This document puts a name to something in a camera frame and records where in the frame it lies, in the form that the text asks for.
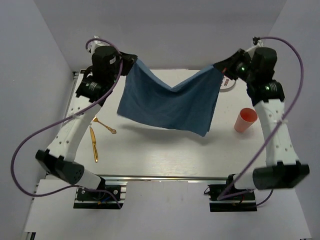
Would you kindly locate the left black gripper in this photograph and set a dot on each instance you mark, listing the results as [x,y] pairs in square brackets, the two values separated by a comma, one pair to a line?
[128,60]

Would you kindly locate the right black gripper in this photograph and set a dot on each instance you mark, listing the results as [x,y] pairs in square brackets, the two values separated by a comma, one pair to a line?
[226,66]

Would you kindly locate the round plate with red characters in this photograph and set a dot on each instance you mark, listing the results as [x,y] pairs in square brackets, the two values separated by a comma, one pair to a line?
[227,84]

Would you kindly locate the blue cloth napkin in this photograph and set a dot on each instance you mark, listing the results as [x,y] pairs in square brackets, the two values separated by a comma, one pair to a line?
[187,106]

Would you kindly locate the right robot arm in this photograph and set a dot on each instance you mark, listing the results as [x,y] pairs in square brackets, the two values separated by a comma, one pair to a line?
[283,169]

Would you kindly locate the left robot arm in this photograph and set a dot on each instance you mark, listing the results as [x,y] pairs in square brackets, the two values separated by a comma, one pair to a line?
[97,82]

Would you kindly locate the red cup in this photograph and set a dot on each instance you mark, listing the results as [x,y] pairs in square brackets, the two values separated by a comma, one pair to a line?
[246,117]

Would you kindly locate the gold fork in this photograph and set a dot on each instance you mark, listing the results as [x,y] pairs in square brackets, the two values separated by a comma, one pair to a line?
[96,120]

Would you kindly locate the gold knife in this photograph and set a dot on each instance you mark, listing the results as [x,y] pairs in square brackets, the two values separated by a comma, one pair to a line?
[94,145]

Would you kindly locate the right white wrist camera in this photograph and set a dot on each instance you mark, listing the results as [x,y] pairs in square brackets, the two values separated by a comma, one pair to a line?
[256,43]

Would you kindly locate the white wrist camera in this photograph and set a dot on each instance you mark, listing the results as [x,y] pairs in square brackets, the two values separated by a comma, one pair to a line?
[92,44]
[256,43]

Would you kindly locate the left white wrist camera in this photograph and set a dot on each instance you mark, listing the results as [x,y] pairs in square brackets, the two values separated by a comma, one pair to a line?
[92,44]

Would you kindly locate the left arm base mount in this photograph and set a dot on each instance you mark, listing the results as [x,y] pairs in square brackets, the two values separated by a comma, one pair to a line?
[101,200]

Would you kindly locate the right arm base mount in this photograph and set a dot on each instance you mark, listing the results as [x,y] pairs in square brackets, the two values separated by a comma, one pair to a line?
[241,201]

